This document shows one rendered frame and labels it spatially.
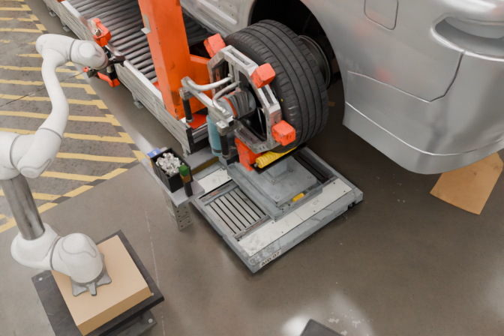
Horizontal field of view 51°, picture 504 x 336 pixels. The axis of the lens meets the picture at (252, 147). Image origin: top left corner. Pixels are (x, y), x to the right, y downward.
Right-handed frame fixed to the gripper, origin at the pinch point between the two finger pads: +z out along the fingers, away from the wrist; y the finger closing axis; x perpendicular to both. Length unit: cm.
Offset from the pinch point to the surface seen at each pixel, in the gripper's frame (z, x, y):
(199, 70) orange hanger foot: 34, 13, -41
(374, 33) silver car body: -56, 50, -109
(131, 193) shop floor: 80, 55, 33
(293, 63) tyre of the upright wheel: -26, 42, -80
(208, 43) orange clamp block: -7, 12, -50
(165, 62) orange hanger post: 14.3, 5.1, -26.2
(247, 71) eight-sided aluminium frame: -27, 37, -59
